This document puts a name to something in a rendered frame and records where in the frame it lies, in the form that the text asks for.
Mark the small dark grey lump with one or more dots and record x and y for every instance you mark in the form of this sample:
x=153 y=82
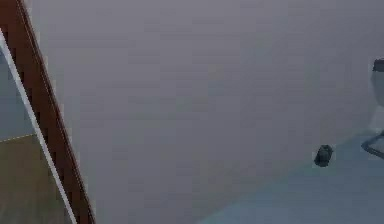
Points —
x=323 y=155

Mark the brown wooden room door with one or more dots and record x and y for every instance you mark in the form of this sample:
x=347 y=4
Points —
x=40 y=110

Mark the white chair with black frame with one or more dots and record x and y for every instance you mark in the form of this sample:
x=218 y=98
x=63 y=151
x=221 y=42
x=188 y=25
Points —
x=379 y=86

